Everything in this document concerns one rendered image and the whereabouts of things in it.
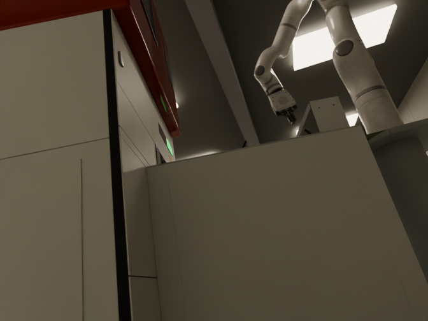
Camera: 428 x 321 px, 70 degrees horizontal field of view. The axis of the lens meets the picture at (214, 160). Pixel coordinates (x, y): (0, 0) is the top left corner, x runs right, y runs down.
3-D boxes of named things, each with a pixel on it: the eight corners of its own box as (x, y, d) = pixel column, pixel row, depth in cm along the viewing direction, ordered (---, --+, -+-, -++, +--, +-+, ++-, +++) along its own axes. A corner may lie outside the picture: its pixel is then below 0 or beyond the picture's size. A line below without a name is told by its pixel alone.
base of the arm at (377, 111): (405, 148, 115) (386, 107, 123) (432, 121, 98) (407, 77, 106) (355, 157, 116) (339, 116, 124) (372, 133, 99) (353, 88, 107)
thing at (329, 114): (323, 139, 92) (309, 100, 97) (293, 190, 143) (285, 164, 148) (353, 133, 92) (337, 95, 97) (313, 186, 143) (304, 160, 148)
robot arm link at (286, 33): (290, 16, 136) (265, 79, 138) (299, 34, 150) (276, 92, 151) (272, 14, 141) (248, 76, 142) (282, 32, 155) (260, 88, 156)
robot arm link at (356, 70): (391, 96, 116) (368, 49, 126) (378, 76, 103) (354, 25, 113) (359, 111, 123) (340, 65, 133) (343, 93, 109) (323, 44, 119)
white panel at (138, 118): (109, 137, 69) (102, 9, 84) (178, 214, 144) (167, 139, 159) (123, 134, 68) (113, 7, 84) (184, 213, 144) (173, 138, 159)
